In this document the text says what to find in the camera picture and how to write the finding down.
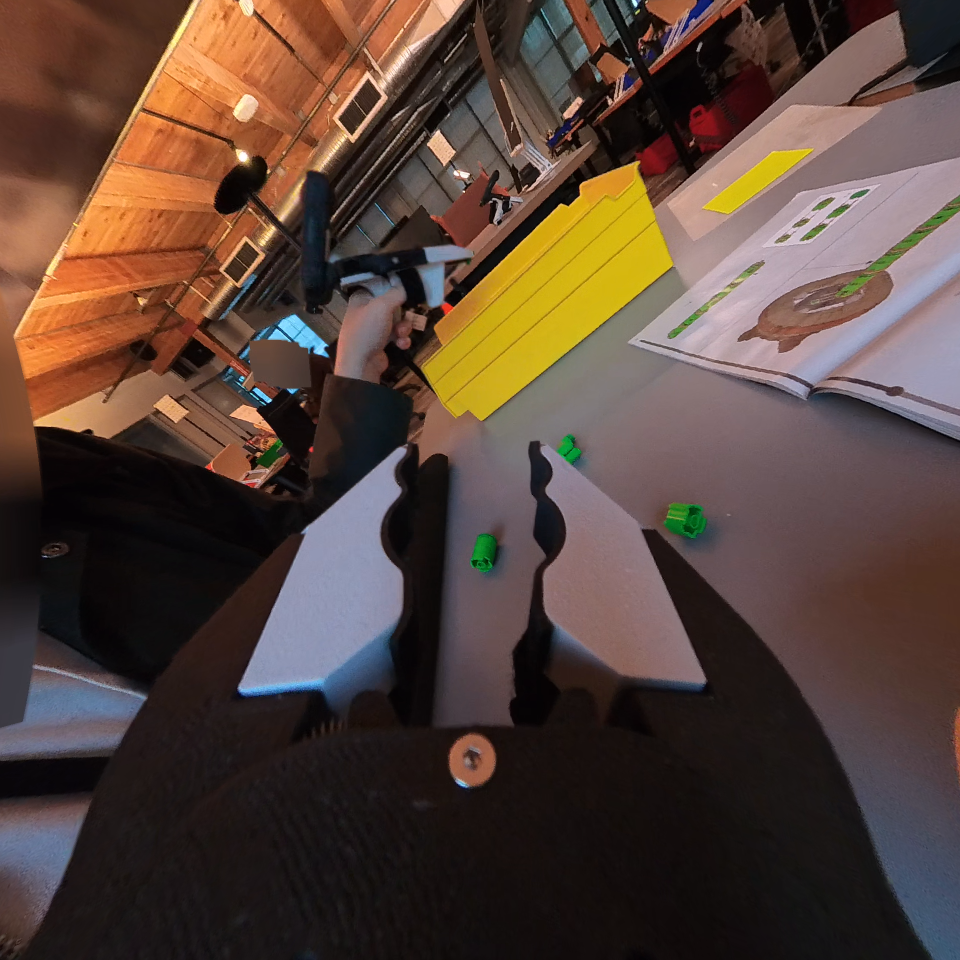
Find black floor lamp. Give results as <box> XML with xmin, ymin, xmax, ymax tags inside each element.
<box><xmin>213</xmin><ymin>155</ymin><xmax>305</xmax><ymax>252</ymax></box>

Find yellow plastic bin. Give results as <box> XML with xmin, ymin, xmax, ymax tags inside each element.
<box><xmin>420</xmin><ymin>161</ymin><xmax>675</xmax><ymax>421</ymax></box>

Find grey desk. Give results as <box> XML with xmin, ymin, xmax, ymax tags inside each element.
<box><xmin>431</xmin><ymin>11</ymin><xmax>960</xmax><ymax>960</ymax></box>

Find white and black device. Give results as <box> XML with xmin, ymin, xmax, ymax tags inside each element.
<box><xmin>480</xmin><ymin>171</ymin><xmax>524</xmax><ymax>226</ymax></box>

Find open instruction booklet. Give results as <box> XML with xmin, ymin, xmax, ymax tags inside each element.
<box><xmin>628</xmin><ymin>153</ymin><xmax>960</xmax><ymax>440</ymax></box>

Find person's left hand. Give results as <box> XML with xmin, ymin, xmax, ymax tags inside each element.
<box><xmin>333</xmin><ymin>287</ymin><xmax>418</xmax><ymax>384</ymax></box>

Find person's grey pants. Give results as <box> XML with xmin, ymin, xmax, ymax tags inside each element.
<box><xmin>0</xmin><ymin>633</ymin><xmax>151</xmax><ymax>946</ymax></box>

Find wooden workbench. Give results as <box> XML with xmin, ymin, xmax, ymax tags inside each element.
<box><xmin>551</xmin><ymin>0</ymin><xmax>755</xmax><ymax>147</ymax></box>

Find person's black jacket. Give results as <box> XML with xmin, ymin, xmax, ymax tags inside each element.
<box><xmin>33</xmin><ymin>426</ymin><xmax>320</xmax><ymax>684</ymax></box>

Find white ceiling vent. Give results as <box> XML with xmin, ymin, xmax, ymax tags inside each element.
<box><xmin>219</xmin><ymin>236</ymin><xmax>265</xmax><ymax>285</ymax></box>
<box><xmin>332</xmin><ymin>72</ymin><xmax>389</xmax><ymax>136</ymax></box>

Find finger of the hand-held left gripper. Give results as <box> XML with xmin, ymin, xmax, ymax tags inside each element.
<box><xmin>388</xmin><ymin>244</ymin><xmax>474</xmax><ymax>309</ymax></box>

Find silver air duct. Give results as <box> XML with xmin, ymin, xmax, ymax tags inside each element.
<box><xmin>196</xmin><ymin>0</ymin><xmax>489</xmax><ymax>320</ymax></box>

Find person's left forearm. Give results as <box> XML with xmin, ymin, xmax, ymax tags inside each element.
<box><xmin>309</xmin><ymin>373</ymin><xmax>414</xmax><ymax>481</ymax></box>

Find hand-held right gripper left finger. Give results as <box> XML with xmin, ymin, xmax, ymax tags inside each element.
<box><xmin>238</xmin><ymin>442</ymin><xmax>451</xmax><ymax>726</ymax></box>

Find black cable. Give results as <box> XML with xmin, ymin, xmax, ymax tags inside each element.
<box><xmin>847</xmin><ymin>71</ymin><xmax>925</xmax><ymax>106</ymax></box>

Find brown chair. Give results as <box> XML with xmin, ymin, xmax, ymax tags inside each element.
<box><xmin>431</xmin><ymin>187</ymin><xmax>492</xmax><ymax>249</ymax></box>

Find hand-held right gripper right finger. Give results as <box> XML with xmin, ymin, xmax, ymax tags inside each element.
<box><xmin>510</xmin><ymin>441</ymin><xmax>708</xmax><ymax>727</ymax></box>

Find yellow paper card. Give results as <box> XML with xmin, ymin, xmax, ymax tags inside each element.
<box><xmin>702</xmin><ymin>148</ymin><xmax>815</xmax><ymax>215</ymax></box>

